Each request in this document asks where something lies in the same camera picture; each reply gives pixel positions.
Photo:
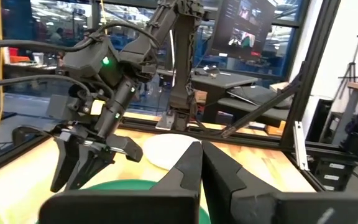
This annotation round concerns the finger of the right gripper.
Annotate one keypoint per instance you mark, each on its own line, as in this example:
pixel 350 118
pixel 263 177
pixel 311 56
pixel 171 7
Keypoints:
pixel 87 168
pixel 61 168

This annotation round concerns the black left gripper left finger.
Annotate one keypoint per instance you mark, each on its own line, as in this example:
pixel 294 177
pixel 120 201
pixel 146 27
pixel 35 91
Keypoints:
pixel 141 207

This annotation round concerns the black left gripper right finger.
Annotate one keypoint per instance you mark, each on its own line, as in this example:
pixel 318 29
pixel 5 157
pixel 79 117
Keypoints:
pixel 247 202

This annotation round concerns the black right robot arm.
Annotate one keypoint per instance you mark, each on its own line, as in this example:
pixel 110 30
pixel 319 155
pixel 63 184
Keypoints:
pixel 183 62

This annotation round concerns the green plastic plate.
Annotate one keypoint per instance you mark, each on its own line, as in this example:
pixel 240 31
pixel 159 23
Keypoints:
pixel 126 185

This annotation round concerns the black stand foot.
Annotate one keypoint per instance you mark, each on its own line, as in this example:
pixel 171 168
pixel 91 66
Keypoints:
pixel 23 133

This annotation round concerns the white plastic plate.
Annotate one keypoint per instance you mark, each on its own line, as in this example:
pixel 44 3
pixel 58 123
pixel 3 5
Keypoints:
pixel 163 151

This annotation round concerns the black computer case with labels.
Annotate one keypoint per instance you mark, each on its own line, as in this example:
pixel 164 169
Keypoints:
pixel 334 174

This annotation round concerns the person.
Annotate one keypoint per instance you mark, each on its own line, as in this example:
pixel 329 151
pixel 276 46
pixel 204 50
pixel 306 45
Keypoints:
pixel 56 35

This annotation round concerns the black laptop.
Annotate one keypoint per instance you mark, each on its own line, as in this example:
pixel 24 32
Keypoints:
pixel 256 95

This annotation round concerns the black computer tower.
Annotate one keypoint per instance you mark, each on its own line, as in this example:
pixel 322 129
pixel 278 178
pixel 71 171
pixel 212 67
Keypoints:
pixel 319 119

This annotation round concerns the orange storage bin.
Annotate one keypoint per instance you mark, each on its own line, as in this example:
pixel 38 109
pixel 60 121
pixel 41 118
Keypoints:
pixel 19 57

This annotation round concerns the grey office desk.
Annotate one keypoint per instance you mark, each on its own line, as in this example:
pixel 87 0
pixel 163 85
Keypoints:
pixel 222 82

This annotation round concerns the cardboard box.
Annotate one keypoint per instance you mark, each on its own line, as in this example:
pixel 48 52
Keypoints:
pixel 280 87

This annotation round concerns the black computer monitor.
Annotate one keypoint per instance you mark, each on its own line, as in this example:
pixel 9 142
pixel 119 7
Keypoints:
pixel 242 28

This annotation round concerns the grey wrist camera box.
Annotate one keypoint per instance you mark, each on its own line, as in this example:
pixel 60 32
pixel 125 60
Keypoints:
pixel 61 108

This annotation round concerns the black aluminium frame rail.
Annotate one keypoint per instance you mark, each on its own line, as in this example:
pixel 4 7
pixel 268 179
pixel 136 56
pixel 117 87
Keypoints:
pixel 259 141
pixel 8 157

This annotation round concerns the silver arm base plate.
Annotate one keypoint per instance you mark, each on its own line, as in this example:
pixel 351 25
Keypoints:
pixel 165 122

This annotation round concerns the white metal bracket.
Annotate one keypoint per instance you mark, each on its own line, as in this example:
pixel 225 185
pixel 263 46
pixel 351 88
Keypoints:
pixel 301 146

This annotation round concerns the black diagonal frame brace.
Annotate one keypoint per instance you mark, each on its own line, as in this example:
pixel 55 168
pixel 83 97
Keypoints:
pixel 259 110

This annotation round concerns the black aluminium frame post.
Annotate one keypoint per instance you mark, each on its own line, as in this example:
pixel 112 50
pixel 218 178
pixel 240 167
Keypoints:
pixel 309 68

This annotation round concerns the black camera tripod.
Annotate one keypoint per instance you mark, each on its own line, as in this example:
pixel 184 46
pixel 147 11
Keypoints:
pixel 351 68

